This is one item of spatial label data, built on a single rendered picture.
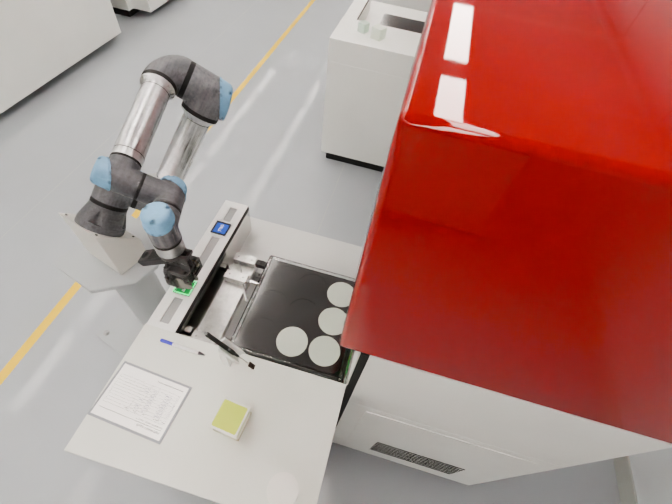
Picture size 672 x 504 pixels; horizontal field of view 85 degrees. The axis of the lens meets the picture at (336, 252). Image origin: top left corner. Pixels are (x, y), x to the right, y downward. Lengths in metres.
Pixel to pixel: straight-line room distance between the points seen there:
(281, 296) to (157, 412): 0.49
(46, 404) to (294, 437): 1.59
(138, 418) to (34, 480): 1.22
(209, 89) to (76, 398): 1.70
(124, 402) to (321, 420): 0.52
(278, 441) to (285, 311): 0.41
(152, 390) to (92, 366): 1.25
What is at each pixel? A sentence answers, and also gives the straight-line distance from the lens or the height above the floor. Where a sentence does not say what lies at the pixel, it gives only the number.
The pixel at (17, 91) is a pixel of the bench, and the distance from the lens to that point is 4.18.
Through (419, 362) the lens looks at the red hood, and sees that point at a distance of 0.84.
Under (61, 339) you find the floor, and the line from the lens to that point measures 2.54.
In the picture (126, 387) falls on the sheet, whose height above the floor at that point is 0.97.
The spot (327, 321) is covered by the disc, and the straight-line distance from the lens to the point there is 1.24.
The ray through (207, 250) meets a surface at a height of 0.96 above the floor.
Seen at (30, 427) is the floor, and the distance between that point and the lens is 2.41.
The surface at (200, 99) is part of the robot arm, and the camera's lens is 1.26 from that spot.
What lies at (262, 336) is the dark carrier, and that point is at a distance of 1.22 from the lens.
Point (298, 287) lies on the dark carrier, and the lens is 1.30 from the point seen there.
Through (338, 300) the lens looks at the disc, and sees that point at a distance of 1.28.
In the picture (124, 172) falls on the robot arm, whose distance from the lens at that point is 1.06.
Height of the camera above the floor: 2.02
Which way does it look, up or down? 53 degrees down
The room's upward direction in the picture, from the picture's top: 9 degrees clockwise
